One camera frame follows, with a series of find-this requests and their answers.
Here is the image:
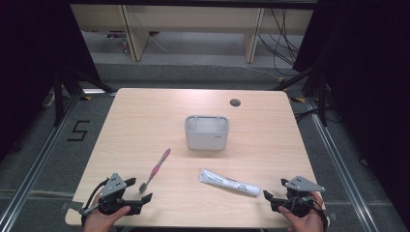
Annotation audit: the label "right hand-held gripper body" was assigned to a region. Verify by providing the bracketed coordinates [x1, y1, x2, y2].
[270, 175, 326, 218]

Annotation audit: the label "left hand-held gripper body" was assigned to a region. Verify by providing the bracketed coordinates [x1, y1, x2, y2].
[97, 172, 143, 217]

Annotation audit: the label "pink toothbrush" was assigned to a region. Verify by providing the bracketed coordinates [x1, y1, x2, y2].
[138, 148, 172, 194]

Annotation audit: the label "white toothpaste tube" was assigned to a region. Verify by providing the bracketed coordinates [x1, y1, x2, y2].
[198, 168, 261, 197]

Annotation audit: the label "white plastic holder box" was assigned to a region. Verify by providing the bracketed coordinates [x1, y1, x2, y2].
[184, 115, 230, 152]

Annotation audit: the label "person's right hand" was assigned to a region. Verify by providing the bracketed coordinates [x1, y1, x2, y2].
[278, 190, 327, 232]

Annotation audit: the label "person's left hand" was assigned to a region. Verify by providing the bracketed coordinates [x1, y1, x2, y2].
[82, 193, 132, 232]

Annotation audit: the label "black metal stand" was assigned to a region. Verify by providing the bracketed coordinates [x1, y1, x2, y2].
[273, 62, 330, 128]
[52, 66, 118, 128]

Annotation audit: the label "black curtain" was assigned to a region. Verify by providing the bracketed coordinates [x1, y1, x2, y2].
[292, 0, 410, 223]
[0, 0, 104, 162]

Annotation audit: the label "light wooden shelf unit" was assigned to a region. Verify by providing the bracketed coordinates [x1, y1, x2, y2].
[70, 3, 315, 65]

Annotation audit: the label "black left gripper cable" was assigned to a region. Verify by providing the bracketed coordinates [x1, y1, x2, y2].
[80, 178, 110, 226]

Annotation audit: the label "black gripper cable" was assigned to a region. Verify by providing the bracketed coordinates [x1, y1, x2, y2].
[289, 196, 330, 231]
[80, 178, 110, 226]

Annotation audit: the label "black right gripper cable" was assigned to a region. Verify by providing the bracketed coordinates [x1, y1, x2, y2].
[289, 196, 330, 231]

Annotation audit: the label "metal floor rail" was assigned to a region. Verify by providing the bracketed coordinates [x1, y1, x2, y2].
[0, 93, 81, 231]
[304, 98, 378, 232]

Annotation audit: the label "black hanging cables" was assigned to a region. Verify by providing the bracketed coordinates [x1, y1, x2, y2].
[257, 9, 303, 77]

